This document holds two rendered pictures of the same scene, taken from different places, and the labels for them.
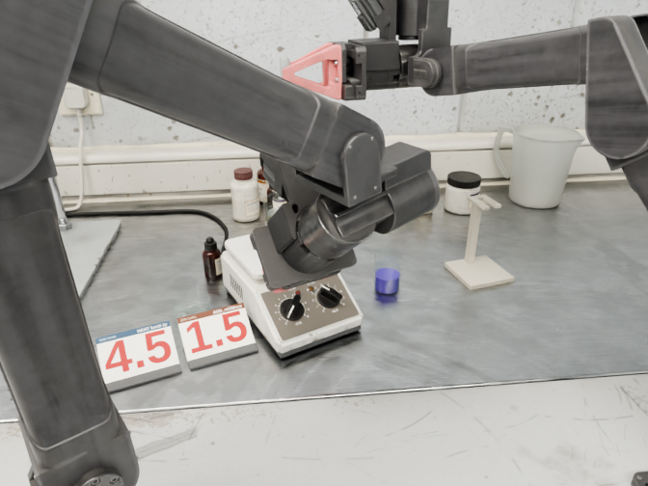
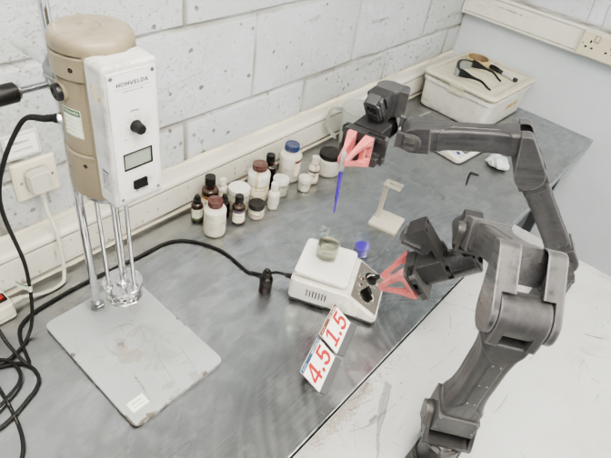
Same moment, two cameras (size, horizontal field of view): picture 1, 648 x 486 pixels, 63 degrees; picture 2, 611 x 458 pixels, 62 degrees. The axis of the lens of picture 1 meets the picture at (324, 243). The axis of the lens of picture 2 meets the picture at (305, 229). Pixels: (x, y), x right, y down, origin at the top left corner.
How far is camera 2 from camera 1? 0.88 m
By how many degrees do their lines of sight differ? 43
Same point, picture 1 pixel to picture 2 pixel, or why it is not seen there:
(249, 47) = (179, 92)
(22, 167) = not seen: hidden behind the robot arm
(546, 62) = (488, 144)
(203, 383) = (357, 359)
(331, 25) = (235, 60)
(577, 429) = not seen: hidden behind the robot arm
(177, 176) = (135, 216)
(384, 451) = (455, 342)
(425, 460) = (469, 336)
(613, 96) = (529, 167)
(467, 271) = (384, 224)
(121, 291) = (230, 333)
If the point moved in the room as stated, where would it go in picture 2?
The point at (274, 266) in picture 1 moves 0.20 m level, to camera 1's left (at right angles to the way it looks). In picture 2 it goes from (425, 288) to (355, 341)
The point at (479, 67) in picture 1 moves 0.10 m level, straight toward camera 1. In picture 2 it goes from (446, 142) to (477, 167)
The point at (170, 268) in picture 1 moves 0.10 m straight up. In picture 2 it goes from (231, 300) to (234, 268)
